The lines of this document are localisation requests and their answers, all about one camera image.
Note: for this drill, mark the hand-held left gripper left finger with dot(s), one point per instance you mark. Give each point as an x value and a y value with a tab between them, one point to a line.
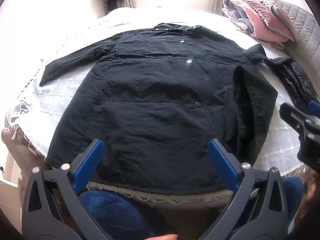
93	159

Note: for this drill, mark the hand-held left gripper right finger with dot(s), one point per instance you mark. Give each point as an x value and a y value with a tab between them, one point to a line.
222	160

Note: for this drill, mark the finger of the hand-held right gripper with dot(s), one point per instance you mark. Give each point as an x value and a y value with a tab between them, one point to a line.
315	108
295	116

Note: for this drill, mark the large black coat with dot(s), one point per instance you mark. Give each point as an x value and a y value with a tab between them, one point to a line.
155	92

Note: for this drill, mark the person's right forearm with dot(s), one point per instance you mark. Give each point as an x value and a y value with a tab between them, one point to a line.
312	192

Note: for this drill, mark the small black quilted jacket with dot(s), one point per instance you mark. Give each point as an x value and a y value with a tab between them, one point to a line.
296	77

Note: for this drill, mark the person's blue pants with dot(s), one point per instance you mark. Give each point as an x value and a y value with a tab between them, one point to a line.
112	210

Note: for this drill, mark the grey white bedspread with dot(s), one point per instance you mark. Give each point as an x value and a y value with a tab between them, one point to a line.
50	100

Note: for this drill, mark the pink bed sheet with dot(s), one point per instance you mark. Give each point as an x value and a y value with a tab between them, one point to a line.
17	145

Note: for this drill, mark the grey quilted headboard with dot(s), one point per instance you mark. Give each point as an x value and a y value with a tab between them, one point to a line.
303	25

